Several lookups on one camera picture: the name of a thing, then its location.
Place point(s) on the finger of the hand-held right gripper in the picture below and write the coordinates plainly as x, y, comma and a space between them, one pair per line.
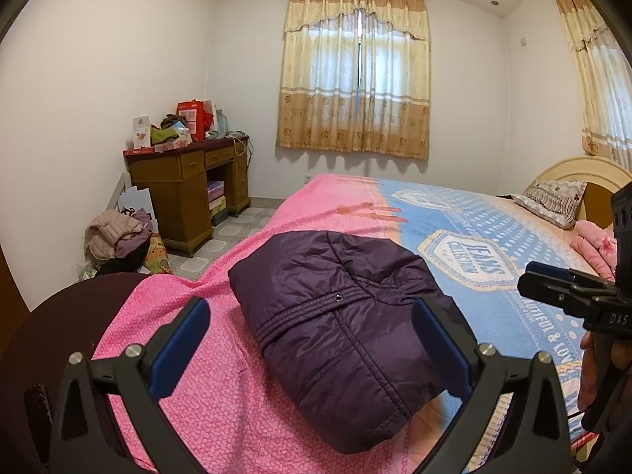
548, 292
548, 271

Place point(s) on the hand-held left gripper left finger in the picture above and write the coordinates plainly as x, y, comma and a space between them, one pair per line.
180, 350

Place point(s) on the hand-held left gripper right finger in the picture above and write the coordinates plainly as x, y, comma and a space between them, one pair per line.
439, 350

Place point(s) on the purple padded jacket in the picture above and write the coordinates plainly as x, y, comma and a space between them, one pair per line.
335, 345

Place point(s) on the folded pink clothes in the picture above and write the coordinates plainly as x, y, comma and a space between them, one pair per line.
592, 247

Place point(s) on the pile of clothes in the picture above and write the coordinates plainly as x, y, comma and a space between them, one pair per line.
111, 237

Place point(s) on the person's right hand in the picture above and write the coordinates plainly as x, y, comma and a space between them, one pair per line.
587, 375

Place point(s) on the patterned grey pillow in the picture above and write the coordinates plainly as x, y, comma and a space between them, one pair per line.
550, 202

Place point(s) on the pink and blue bed blanket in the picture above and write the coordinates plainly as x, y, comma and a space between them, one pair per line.
237, 395

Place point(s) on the yellow patterned bag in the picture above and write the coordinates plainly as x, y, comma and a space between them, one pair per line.
158, 256

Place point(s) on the cream wooden bed headboard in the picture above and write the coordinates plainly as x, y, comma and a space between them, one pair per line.
597, 170

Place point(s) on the dark maroon round seat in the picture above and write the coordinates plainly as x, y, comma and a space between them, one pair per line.
49, 321

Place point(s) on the brown wooden desk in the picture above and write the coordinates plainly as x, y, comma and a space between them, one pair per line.
168, 207

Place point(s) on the yellow box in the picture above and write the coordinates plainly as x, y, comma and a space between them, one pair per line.
218, 206

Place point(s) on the black phone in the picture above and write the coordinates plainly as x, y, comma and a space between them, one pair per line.
38, 402

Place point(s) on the white paper bag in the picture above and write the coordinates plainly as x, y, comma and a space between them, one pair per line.
136, 202

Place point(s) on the purple box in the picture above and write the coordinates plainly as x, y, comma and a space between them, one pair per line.
215, 190

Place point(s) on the narrow beige floral curtain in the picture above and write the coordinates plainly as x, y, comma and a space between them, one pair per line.
602, 84

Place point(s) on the flat red box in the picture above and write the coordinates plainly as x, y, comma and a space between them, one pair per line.
138, 150

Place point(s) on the green cloth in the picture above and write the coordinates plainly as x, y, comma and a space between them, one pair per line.
163, 136

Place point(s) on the white upright box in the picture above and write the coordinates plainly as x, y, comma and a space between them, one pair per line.
140, 133

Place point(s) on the pale teal bag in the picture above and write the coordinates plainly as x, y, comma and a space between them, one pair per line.
222, 121

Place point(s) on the red gift bag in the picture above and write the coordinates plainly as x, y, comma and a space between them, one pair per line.
190, 116

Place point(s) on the wide beige floral curtain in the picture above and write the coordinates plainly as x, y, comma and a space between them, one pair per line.
321, 123

